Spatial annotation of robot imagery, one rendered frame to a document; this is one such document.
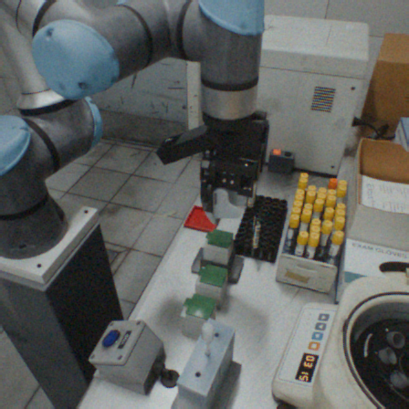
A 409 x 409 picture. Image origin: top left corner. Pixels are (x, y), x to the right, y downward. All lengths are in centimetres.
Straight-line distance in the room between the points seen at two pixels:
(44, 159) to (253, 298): 45
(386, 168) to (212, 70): 56
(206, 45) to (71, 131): 37
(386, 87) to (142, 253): 133
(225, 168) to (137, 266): 143
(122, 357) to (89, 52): 38
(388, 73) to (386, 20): 94
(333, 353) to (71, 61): 45
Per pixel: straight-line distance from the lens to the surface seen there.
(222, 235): 68
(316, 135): 95
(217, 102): 49
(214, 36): 46
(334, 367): 52
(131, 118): 273
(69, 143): 75
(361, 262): 70
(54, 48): 41
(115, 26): 43
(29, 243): 77
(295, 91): 91
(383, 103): 132
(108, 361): 56
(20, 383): 172
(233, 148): 54
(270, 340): 65
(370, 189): 89
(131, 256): 197
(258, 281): 72
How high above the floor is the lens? 143
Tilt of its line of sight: 41 degrees down
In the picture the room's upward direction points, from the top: straight up
